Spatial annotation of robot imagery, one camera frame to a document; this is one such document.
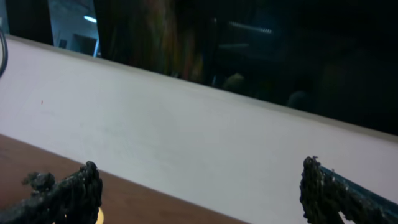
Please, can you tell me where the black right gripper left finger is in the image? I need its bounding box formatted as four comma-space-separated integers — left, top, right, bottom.
1, 161, 103, 224

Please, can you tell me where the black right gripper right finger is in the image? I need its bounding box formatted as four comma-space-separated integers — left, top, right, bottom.
300, 156, 397, 224

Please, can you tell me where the yellow plastic scoop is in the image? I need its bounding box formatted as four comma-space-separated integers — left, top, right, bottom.
95, 208, 104, 224

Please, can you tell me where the dark glass window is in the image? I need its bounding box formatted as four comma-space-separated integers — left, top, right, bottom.
1, 0, 397, 135

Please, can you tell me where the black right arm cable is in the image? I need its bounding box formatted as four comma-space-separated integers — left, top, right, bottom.
0, 26, 9, 78

